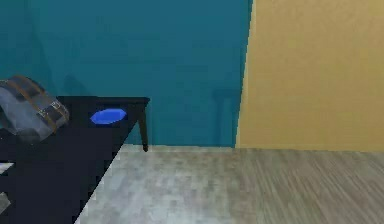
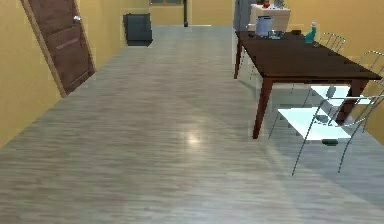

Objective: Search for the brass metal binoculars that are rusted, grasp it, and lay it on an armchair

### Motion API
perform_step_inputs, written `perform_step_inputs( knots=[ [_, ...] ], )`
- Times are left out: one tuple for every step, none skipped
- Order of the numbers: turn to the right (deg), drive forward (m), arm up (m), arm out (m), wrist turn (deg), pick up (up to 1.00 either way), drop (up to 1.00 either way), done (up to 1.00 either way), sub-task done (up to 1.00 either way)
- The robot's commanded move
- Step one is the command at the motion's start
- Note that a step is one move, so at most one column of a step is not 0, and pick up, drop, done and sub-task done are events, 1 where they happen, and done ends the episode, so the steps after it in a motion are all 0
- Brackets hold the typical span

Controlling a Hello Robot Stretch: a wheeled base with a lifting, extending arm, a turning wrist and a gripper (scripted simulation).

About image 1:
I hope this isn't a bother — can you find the blue oval dish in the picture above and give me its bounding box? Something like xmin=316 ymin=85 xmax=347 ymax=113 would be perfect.
xmin=89 ymin=108 xmax=128 ymax=126

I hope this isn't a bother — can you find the black table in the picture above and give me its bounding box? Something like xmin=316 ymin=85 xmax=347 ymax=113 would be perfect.
xmin=0 ymin=95 xmax=151 ymax=224

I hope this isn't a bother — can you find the white flat object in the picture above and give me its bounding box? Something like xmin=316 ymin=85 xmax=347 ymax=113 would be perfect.
xmin=0 ymin=162 xmax=16 ymax=175

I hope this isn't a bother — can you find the grey flat object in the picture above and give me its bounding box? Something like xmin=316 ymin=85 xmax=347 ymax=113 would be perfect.
xmin=0 ymin=192 xmax=12 ymax=215

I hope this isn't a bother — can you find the grey backpack with brown straps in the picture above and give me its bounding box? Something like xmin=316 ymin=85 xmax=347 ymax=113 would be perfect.
xmin=0 ymin=75 xmax=70 ymax=144

